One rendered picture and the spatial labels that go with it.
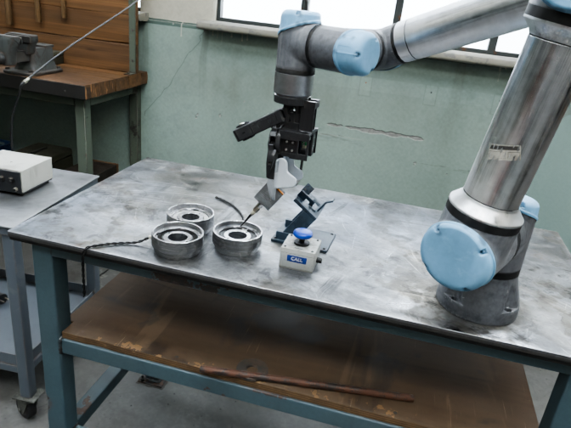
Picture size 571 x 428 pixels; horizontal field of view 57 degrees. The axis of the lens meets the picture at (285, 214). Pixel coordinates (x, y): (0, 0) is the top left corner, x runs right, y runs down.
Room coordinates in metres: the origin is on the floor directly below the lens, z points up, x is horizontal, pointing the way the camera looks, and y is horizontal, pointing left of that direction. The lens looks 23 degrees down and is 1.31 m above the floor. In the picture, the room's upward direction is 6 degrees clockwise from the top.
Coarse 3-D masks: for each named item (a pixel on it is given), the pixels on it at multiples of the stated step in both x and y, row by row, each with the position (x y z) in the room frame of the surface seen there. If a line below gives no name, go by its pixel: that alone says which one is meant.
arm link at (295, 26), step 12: (288, 12) 0.99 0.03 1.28; (300, 12) 0.99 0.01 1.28; (312, 12) 0.99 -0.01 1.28; (288, 24) 0.99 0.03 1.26; (300, 24) 0.98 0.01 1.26; (312, 24) 0.99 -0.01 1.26; (288, 36) 0.99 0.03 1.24; (300, 36) 0.97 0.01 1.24; (288, 48) 0.98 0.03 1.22; (300, 48) 0.97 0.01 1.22; (276, 60) 1.01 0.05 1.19; (288, 60) 0.98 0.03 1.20; (300, 60) 0.98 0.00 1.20; (288, 72) 0.98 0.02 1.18; (300, 72) 0.98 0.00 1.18; (312, 72) 1.00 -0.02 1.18
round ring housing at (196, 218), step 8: (168, 208) 1.08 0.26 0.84; (176, 208) 1.10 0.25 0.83; (184, 208) 1.11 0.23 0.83; (192, 208) 1.12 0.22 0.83; (200, 208) 1.12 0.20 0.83; (208, 208) 1.11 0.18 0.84; (168, 216) 1.04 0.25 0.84; (184, 216) 1.08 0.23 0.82; (192, 216) 1.09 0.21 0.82; (200, 216) 1.08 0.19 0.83; (208, 216) 1.09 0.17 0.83; (200, 224) 1.03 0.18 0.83; (208, 224) 1.05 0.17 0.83; (208, 232) 1.06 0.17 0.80
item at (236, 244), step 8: (216, 224) 1.02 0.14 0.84; (224, 224) 1.04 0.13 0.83; (232, 224) 1.05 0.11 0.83; (240, 224) 1.05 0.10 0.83; (248, 224) 1.05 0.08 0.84; (256, 224) 1.04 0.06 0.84; (216, 232) 1.01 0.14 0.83; (232, 232) 1.02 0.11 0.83; (240, 232) 1.02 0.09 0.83; (256, 232) 1.03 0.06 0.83; (216, 240) 0.97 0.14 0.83; (224, 240) 0.96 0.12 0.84; (232, 240) 0.95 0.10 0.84; (240, 240) 0.95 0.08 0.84; (248, 240) 0.96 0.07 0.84; (256, 240) 0.97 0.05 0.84; (216, 248) 0.98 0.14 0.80; (224, 248) 0.96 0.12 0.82; (232, 248) 0.95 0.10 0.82; (240, 248) 0.95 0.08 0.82; (248, 248) 0.96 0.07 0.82; (256, 248) 0.97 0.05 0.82; (232, 256) 0.96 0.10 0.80; (240, 256) 0.96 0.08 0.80
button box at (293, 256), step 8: (288, 240) 0.97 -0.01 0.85; (296, 240) 0.97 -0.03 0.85; (312, 240) 0.98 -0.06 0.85; (320, 240) 0.99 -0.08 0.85; (280, 248) 0.94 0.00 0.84; (288, 248) 0.94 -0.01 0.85; (296, 248) 0.94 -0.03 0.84; (304, 248) 0.94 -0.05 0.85; (312, 248) 0.95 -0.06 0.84; (280, 256) 0.94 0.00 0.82; (288, 256) 0.93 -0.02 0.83; (296, 256) 0.93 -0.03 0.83; (304, 256) 0.93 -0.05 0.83; (312, 256) 0.93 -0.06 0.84; (280, 264) 0.94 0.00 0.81; (288, 264) 0.93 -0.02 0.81; (296, 264) 0.93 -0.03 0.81; (304, 264) 0.93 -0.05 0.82; (312, 264) 0.92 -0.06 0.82; (304, 272) 0.93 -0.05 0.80; (312, 272) 0.92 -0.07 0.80
